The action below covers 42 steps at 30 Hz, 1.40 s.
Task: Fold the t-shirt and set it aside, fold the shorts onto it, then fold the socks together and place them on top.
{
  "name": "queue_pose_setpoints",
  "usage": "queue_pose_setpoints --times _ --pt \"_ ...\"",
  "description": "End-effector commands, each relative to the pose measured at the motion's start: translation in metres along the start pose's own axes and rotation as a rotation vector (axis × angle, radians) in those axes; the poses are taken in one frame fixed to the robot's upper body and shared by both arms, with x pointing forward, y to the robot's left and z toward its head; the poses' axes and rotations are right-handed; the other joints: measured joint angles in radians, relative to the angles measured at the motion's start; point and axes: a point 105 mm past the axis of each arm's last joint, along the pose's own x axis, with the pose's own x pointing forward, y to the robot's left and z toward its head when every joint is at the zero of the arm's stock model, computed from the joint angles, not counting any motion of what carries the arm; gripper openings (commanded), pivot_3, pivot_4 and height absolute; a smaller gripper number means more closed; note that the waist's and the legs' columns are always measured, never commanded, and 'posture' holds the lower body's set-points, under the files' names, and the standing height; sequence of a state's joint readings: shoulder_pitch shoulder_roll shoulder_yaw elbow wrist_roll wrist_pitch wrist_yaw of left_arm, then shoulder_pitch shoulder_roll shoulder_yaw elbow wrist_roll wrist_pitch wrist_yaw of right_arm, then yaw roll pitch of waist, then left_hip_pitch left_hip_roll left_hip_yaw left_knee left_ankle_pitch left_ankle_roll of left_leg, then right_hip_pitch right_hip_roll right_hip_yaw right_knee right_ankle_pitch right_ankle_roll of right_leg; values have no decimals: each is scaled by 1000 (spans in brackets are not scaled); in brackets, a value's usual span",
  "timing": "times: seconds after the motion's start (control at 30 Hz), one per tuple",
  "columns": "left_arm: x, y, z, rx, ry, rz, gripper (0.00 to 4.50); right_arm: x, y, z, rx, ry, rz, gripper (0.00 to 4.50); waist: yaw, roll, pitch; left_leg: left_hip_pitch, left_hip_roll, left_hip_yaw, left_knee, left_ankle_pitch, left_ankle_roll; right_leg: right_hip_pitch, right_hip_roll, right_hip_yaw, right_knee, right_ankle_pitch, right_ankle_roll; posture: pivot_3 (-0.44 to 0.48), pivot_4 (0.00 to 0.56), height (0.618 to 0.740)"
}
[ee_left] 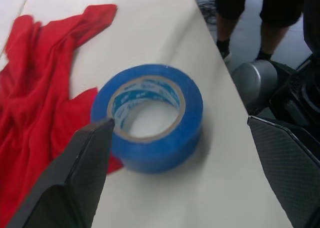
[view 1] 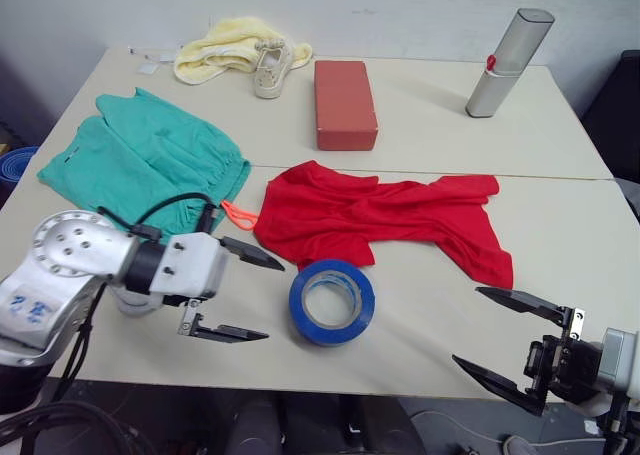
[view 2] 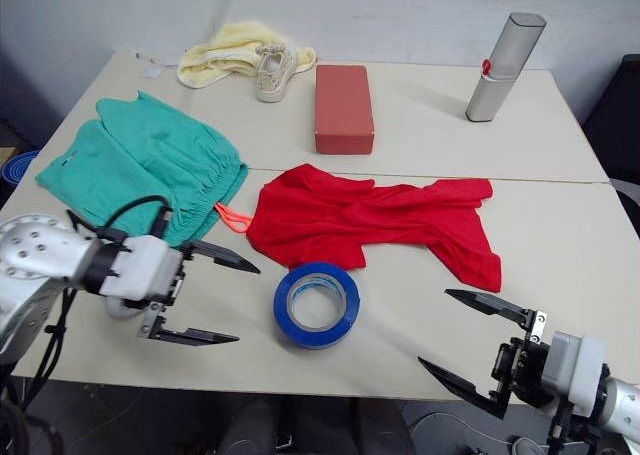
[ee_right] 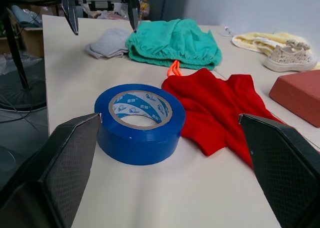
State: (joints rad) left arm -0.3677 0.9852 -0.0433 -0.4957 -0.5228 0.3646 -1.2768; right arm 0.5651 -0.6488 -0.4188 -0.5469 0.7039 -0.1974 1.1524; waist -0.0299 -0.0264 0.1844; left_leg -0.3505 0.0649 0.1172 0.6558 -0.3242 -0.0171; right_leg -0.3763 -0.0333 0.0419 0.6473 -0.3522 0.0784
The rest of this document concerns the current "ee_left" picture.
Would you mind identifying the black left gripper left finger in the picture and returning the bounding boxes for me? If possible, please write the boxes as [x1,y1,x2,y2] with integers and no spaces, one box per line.
[7,119,116,228]

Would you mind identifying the red t-shirt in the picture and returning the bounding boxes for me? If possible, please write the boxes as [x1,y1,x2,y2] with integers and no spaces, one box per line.
[0,4,125,227]

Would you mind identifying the person in black shorts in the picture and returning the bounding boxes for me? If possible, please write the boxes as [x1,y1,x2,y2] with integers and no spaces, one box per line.
[214,0,305,64]

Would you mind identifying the silver and black robot body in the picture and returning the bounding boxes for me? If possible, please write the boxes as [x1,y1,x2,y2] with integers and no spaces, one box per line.
[231,53,320,133]

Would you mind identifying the blue masking tape roll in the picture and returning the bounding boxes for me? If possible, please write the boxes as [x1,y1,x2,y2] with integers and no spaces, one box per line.
[90,63,204,174]

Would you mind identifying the black cable on floor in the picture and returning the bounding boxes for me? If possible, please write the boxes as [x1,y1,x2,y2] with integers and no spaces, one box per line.
[196,0,219,25]

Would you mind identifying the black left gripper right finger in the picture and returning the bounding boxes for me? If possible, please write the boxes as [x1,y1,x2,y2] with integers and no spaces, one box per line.
[246,115,320,228]

